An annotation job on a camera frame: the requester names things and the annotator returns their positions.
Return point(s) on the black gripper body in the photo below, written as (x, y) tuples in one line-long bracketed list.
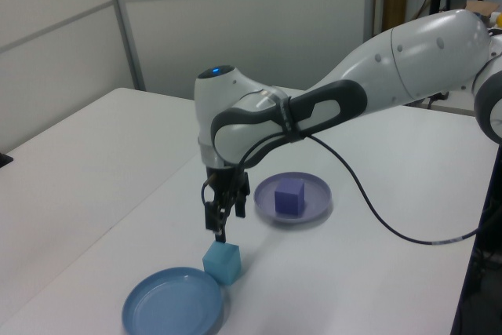
[(225, 186)]

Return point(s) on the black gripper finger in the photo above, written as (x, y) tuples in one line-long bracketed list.
[(211, 215), (240, 209)]

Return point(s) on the purple foam cube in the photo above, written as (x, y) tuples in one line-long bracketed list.
[(289, 199)]

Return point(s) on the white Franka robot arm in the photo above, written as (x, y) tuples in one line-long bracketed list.
[(412, 60)]

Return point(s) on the teal foam cube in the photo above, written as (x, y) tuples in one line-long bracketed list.
[(221, 264)]

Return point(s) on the lilac round plate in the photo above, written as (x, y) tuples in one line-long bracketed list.
[(317, 201)]

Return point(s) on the blue round plate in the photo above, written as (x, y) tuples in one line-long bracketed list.
[(172, 303)]

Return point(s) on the small black flat object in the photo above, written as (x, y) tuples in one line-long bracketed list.
[(4, 159)]

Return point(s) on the open brown cardboard box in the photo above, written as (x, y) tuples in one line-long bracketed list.
[(480, 8)]

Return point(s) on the black vertical frame post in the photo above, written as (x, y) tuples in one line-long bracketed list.
[(476, 264)]

